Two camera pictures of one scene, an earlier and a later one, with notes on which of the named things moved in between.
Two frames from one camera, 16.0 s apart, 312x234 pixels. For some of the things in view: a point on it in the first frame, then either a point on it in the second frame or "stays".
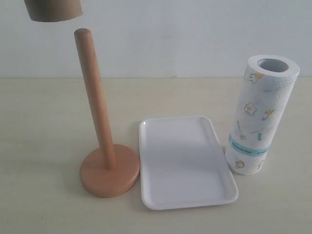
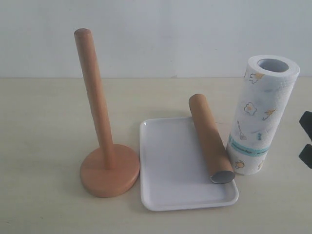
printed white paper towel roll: (268, 84) stays
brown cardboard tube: (48, 10) to (219, 164)
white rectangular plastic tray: (183, 165) stays
